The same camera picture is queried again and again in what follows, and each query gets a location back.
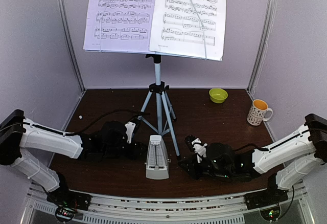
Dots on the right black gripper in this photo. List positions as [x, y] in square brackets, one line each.
[193, 171]

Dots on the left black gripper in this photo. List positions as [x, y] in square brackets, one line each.
[135, 153]

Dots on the grey metronome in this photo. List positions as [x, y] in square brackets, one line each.
[157, 164]

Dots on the light blue music stand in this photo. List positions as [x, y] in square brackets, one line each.
[164, 111]

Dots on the purple sheet music page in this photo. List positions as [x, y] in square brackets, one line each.
[118, 26]

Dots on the white sheet music page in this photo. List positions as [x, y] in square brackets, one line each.
[189, 28]

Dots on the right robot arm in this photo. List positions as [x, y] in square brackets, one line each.
[304, 149]

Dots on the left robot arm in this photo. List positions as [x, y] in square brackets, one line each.
[19, 134]

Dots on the yellow-green bowl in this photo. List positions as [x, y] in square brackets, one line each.
[218, 95]

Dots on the patterned white mug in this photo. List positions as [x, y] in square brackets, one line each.
[259, 112]

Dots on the aluminium front rail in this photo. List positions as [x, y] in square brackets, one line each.
[229, 208]

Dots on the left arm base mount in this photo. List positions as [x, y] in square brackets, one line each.
[74, 200]

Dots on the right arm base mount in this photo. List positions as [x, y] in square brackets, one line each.
[264, 198]

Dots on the left aluminium corner post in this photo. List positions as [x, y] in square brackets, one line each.
[69, 44]

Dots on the aluminium corner post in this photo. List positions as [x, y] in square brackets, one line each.
[263, 47]
[69, 44]

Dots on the right aluminium corner post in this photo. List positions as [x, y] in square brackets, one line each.
[263, 47]

